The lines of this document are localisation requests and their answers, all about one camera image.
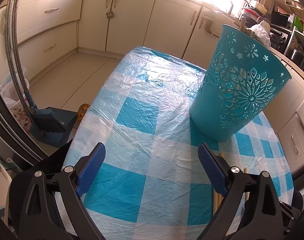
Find cream lower kitchen cabinets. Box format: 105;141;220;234
0;0;304;173

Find wooden chopstick on table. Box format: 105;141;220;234
243;166;250;202
212;151;226;215

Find blue dustpan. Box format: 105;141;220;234
30;107;77;148

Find blue white checkered tablecloth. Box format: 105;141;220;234
64;47;294;239

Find yellow patterned slipper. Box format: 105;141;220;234
77;103;90;122

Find teal perforated plastic basket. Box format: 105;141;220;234
189;24;291;141

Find white floral plastic bag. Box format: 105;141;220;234
0;73;32;135

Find plastic bag on shelf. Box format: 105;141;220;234
247;21;271;50

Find black microwave oven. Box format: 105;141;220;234
269;10;294;54

